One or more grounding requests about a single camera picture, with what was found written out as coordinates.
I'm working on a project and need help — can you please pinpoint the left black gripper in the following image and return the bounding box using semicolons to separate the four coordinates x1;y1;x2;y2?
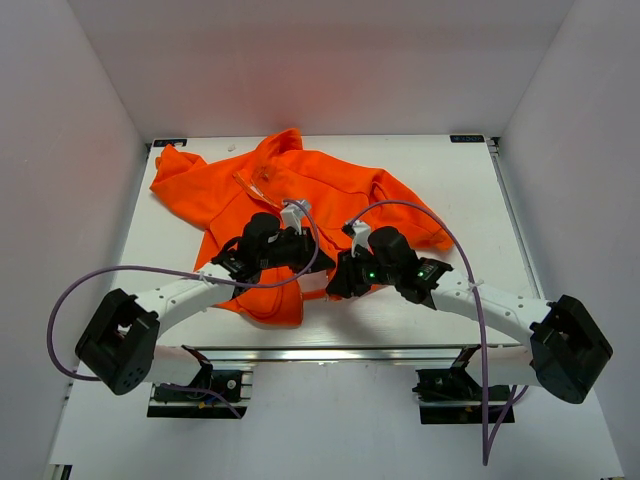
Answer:
257;227;335;275

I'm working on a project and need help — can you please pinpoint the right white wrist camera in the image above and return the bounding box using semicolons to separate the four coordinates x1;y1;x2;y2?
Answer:
342;220;371;257

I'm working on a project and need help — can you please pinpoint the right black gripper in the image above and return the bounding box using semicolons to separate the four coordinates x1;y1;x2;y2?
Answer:
326;245;399;299

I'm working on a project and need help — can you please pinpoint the orange zip-up jacket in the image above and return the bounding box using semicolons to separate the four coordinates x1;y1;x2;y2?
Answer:
149;127;455;327

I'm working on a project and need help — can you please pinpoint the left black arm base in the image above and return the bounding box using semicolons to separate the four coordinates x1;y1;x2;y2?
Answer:
145;347;253;420

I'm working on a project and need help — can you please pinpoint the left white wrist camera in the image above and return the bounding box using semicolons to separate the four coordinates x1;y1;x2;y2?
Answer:
280;199;312;236

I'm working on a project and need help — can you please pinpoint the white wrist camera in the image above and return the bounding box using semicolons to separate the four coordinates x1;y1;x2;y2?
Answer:
342;220;371;257
280;199;312;236

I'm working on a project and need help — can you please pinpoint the aluminium table rail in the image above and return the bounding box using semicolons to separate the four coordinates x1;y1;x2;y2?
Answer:
197;345;477;365
486;137;545;298

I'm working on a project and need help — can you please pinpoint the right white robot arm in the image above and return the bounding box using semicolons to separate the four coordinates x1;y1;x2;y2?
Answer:
326;221;613;404

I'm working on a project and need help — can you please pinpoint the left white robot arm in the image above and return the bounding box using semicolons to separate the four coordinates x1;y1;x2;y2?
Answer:
76;213;335;399

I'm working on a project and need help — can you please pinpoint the aluminium table right rail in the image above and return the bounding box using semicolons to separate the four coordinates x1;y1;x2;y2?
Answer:
486;137;545;298

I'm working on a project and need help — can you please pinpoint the right blue table label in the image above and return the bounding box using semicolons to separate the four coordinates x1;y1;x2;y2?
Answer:
449;134;485;143

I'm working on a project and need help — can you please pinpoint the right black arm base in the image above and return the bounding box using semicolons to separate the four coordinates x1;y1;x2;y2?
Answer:
412;346;482;425

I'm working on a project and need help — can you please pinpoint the aluminium table front rail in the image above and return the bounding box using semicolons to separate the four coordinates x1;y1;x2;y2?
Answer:
197;345;477;365

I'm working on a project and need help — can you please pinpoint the left blue table label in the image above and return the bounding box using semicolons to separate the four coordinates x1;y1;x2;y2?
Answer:
152;138;187;148

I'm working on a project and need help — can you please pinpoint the blue table label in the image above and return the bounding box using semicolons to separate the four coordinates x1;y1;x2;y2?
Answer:
152;138;187;148
449;134;485;143

